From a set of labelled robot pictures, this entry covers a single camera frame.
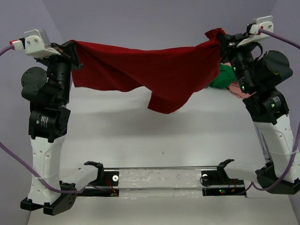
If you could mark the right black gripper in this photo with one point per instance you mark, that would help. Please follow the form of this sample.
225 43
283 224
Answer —
226 43

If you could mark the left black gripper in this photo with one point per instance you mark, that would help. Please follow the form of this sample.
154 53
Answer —
69 55

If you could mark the dark red t-shirt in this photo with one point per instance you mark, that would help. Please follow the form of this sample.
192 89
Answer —
172 75

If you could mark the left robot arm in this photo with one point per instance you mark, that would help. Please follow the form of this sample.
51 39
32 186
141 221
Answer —
47 89

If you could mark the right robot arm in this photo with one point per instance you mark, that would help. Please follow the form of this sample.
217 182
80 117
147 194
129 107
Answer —
259 77

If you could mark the green t-shirt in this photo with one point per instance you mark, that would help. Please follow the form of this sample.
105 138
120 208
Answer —
225 78

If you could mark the pink t-shirt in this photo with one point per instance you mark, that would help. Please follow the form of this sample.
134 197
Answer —
235 89

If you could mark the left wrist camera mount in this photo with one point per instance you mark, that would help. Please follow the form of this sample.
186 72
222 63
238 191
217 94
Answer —
36 44

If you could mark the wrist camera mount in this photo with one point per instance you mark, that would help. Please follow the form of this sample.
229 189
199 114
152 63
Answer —
36 44
253 33

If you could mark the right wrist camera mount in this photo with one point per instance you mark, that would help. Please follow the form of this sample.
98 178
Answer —
253 33

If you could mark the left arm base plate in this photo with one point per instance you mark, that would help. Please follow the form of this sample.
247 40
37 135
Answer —
107 187

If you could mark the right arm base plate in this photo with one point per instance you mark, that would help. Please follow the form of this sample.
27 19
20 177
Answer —
213 185

